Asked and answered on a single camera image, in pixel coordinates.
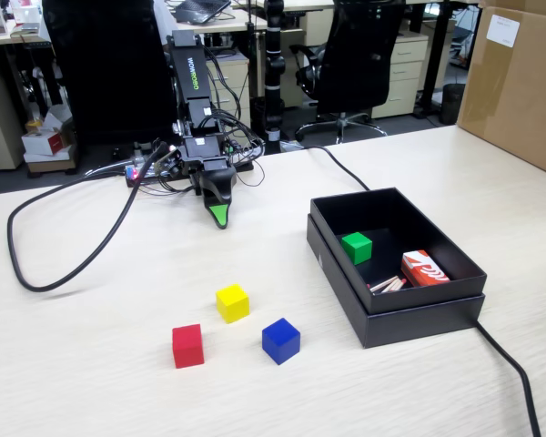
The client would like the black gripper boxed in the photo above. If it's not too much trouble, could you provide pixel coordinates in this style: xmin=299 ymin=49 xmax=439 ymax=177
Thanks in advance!
xmin=184 ymin=135 xmax=237 ymax=230

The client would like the green wooden cube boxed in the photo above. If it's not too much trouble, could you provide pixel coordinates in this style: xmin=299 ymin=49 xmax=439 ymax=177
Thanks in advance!
xmin=340 ymin=231 xmax=373 ymax=266

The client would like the yellow wooden cube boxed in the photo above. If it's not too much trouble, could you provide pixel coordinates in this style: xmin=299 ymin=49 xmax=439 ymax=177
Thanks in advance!
xmin=215 ymin=283 xmax=250 ymax=325

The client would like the red wooden cube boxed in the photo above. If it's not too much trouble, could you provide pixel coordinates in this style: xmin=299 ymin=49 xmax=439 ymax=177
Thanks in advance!
xmin=171 ymin=323 xmax=206 ymax=370

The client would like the blue wooden cube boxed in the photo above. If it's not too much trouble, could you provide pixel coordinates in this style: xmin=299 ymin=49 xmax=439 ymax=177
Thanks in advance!
xmin=261 ymin=317 xmax=301 ymax=366

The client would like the controller board with LEDs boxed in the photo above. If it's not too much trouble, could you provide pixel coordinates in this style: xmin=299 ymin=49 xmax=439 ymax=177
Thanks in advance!
xmin=125 ymin=157 xmax=165 ymax=188

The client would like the cream drawer cabinet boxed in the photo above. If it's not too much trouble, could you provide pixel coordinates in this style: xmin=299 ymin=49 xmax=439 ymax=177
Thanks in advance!
xmin=0 ymin=66 xmax=26 ymax=172
xmin=207 ymin=56 xmax=251 ymax=133
xmin=371 ymin=34 xmax=430 ymax=120

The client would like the black pole with white rings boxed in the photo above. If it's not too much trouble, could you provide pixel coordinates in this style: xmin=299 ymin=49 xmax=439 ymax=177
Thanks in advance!
xmin=262 ymin=0 xmax=287 ymax=155

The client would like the black high-back office chair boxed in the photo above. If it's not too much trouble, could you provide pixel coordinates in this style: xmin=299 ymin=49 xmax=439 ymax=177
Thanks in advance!
xmin=40 ymin=0 xmax=179 ymax=147

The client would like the light wooden office desk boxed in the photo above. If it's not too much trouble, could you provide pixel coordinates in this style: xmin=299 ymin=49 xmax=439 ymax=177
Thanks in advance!
xmin=234 ymin=0 xmax=481 ymax=120
xmin=0 ymin=7 xmax=269 ymax=51

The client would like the white red cardboard box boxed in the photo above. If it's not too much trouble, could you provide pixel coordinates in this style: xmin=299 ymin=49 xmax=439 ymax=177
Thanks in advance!
xmin=21 ymin=128 xmax=73 ymax=164

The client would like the seated person in white shirt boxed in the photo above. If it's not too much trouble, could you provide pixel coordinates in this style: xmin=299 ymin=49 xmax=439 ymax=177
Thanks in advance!
xmin=153 ymin=0 xmax=178 ymax=51

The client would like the black laptop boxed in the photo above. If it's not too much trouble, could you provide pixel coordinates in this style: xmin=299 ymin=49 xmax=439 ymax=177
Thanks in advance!
xmin=170 ymin=0 xmax=232 ymax=25

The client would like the black mesh office chair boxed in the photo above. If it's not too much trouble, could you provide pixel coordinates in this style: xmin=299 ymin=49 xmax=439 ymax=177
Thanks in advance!
xmin=289 ymin=0 xmax=409 ymax=143

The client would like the orange white matchbox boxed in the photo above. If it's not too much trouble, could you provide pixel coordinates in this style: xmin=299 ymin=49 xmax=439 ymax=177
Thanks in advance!
xmin=399 ymin=249 xmax=450 ymax=288

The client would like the black open cardboard box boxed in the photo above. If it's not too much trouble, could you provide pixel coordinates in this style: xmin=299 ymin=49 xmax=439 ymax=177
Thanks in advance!
xmin=308 ymin=186 xmax=489 ymax=315

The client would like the black box lid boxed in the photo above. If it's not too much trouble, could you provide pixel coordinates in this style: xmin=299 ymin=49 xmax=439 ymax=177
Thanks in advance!
xmin=306 ymin=213 xmax=487 ymax=350

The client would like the black waste bin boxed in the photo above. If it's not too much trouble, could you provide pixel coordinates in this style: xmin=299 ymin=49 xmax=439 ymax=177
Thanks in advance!
xmin=439 ymin=83 xmax=466 ymax=126

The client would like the small white box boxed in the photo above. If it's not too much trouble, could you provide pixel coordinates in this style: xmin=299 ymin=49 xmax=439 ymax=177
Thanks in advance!
xmin=13 ymin=6 xmax=42 ymax=26

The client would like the large brown cardboard box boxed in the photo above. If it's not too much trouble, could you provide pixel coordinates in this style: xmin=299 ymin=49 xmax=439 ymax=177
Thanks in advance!
xmin=454 ymin=0 xmax=546 ymax=181

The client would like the thin black wire bundle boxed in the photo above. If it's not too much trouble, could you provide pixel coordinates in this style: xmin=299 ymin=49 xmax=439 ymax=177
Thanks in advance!
xmin=199 ymin=45 xmax=268 ymax=188

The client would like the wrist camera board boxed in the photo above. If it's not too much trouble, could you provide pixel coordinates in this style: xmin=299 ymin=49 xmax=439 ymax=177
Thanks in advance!
xmin=153 ymin=146 xmax=184 ymax=178

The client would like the thick black camera cable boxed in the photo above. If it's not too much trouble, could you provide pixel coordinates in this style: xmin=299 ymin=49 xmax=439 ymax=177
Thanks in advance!
xmin=6 ymin=148 xmax=167 ymax=292

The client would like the thick black power cable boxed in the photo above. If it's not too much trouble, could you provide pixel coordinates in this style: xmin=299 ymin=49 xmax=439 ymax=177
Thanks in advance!
xmin=295 ymin=144 xmax=542 ymax=437

